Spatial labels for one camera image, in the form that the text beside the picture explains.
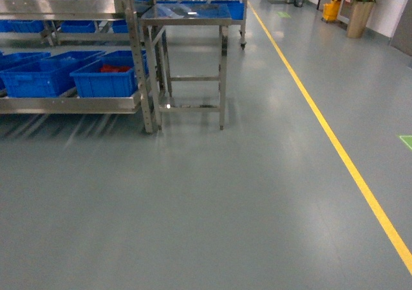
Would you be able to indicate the grey waste basket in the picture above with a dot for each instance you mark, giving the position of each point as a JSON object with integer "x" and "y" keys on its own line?
{"x": 298, "y": 3}

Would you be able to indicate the blue plastic bin middle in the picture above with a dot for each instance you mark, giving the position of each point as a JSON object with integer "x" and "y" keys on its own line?
{"x": 48, "y": 77}

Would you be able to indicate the blue bin with red parts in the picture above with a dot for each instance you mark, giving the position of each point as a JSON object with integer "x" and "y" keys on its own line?
{"x": 109, "y": 76}

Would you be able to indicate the plant in tan pot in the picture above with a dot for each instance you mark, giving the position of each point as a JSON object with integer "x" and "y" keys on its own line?
{"x": 359, "y": 15}

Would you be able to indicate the stainless steel side table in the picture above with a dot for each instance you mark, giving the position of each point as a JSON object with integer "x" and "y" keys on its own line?
{"x": 154, "y": 23}

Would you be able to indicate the yellow mop bucket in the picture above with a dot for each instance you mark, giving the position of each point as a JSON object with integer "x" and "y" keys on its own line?
{"x": 331, "y": 10}

